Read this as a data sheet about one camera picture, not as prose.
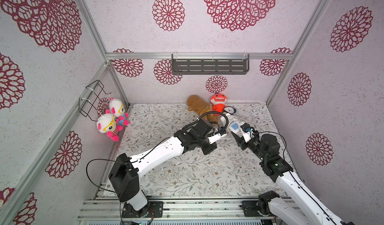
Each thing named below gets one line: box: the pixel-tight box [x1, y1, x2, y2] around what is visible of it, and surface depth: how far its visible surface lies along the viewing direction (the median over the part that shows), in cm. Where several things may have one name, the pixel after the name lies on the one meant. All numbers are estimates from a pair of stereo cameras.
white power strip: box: [224, 112, 244, 137], surface depth 76 cm
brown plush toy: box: [186, 94, 218, 125], surface depth 109 cm
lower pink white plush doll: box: [96, 113, 123, 142], surface depth 87 cm
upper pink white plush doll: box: [105, 97, 130, 126], surface depth 96 cm
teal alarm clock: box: [223, 106, 237, 115], surface depth 115 cm
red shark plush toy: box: [210, 93, 228, 117], surface depth 115 cm
